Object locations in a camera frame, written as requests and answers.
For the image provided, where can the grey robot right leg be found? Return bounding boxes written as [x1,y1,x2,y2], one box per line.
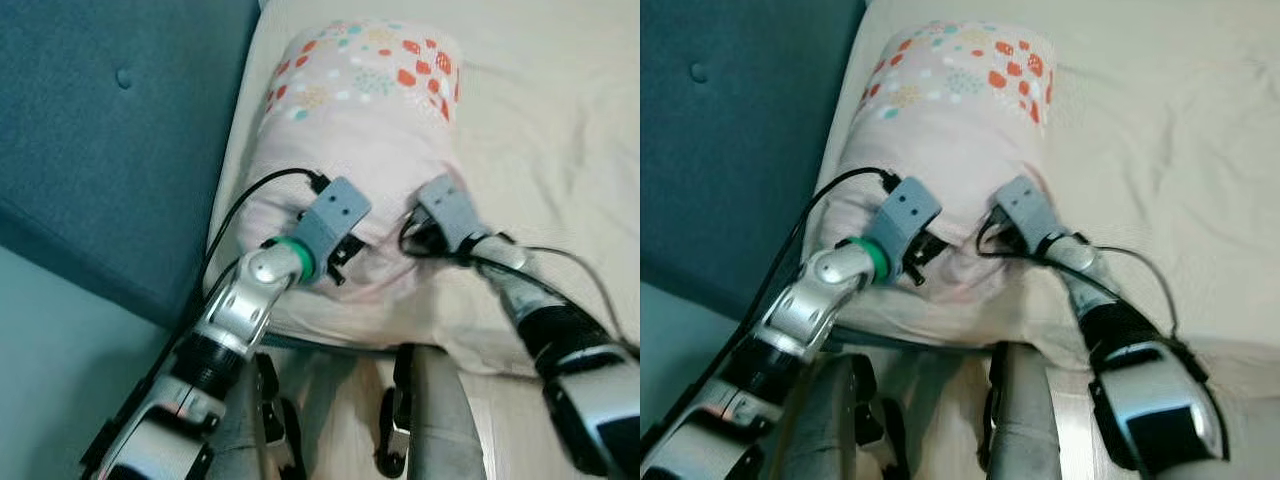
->
[375,343,488,480]
[983,340,1063,480]

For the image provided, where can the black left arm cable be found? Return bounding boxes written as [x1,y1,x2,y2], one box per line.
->
[645,166,901,456]
[85,168,331,471]

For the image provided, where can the cream sheeted bed mattress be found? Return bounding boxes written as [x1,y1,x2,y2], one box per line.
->
[205,0,641,379]
[800,0,1280,386]

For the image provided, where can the grey robot leg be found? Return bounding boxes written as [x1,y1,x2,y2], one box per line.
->
[983,340,1063,480]
[375,343,488,480]
[210,350,309,480]
[785,352,886,480]

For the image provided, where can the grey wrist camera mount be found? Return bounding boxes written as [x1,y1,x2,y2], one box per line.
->
[418,175,491,251]
[293,177,373,256]
[995,175,1066,251]
[865,175,943,256]

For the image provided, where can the pink pillow with orange dots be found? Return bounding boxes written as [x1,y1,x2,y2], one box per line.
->
[232,18,541,379]
[812,18,1116,376]

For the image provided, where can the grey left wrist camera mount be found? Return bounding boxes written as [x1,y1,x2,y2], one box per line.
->
[865,175,943,256]
[293,177,373,256]

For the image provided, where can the teal upholstered headboard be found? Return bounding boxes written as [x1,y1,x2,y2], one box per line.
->
[0,0,263,331]
[640,0,869,331]

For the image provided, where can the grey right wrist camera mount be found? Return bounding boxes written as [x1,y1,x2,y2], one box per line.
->
[995,175,1066,251]
[418,175,491,251]

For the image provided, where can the grey robot left leg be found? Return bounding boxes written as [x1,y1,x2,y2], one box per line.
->
[785,352,886,480]
[210,350,309,480]

